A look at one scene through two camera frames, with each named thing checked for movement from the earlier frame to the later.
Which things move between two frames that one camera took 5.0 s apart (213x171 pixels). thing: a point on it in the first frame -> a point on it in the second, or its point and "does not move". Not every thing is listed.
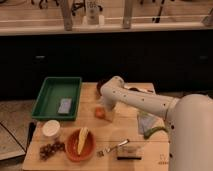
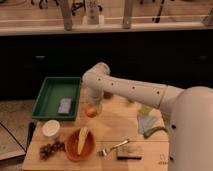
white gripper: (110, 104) -> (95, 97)
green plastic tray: (52, 91) does not move
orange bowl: (72, 146) does not move
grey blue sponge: (64, 106) does not move
